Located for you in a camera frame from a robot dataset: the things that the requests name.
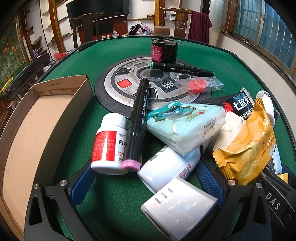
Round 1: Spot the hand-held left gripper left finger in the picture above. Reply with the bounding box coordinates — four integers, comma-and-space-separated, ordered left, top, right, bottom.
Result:
24, 162, 97, 241

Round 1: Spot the maroon cloth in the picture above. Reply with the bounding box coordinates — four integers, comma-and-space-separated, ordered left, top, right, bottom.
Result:
188, 11, 213, 44

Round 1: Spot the teal tissue pack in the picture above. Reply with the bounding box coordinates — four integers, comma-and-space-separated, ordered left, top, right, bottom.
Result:
146, 101, 226, 156

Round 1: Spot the clear case red insert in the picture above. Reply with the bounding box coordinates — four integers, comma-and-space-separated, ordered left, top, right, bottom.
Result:
175, 76, 224, 94

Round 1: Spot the white pill bottle red label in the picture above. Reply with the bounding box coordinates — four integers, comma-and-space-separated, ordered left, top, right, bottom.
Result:
91, 113, 128, 175

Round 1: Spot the orange flower picture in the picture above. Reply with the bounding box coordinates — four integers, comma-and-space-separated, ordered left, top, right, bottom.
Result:
0, 23, 26, 91

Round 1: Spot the small white bottle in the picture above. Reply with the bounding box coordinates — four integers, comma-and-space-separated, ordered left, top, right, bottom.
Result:
255, 90, 275, 128

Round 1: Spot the carved wooden chair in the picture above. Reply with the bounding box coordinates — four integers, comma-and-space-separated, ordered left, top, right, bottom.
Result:
159, 7, 193, 39

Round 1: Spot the brown cardboard box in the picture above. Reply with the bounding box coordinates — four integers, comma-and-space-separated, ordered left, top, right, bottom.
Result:
0, 75, 94, 240

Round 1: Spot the black snack packet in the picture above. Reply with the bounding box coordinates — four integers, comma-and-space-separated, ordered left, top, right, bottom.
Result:
203, 91, 256, 122

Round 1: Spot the black glass side table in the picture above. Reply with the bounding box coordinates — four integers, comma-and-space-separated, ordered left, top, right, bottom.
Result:
0, 53, 50, 100

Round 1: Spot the round grey table control panel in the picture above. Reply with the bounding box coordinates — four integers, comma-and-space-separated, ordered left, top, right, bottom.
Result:
94, 56, 212, 116

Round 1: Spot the red brown television cabinet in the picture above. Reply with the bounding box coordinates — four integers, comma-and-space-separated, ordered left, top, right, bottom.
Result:
76, 16, 129, 39

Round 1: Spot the large white bottle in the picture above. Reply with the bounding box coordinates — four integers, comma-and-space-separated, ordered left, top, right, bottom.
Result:
137, 145, 201, 194

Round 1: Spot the round silver control panel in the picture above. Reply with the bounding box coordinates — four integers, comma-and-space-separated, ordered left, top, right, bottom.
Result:
104, 58, 212, 110

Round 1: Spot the black marker pink cap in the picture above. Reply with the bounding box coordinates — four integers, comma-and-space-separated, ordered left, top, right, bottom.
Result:
122, 77, 150, 172

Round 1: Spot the black marker green cap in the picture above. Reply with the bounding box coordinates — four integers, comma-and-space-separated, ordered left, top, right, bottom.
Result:
150, 61, 215, 77

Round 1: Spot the silver white small box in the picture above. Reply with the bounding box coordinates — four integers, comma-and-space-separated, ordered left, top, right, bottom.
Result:
141, 178, 218, 241

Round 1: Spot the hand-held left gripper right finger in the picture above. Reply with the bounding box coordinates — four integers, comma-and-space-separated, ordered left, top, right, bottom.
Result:
196, 160, 295, 241

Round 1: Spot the window with wooden frame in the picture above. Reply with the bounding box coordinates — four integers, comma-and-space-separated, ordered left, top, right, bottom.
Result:
228, 0, 294, 70

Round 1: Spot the dark wooden chair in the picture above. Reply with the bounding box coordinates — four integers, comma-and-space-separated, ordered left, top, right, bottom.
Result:
70, 11, 104, 48

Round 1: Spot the black television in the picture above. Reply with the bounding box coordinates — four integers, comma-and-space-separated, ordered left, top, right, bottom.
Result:
66, 0, 130, 24

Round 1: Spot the yellow snack packet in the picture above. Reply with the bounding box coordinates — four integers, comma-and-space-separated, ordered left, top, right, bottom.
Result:
212, 98, 277, 186

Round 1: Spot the black canister pink label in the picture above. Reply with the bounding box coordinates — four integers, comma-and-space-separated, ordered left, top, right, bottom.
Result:
150, 26, 182, 63

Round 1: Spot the pink black floral bag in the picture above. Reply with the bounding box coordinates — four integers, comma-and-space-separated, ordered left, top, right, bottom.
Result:
129, 23, 154, 35

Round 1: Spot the wooden wall shelf unit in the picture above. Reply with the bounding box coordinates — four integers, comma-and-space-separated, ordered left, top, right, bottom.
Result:
14, 0, 70, 54

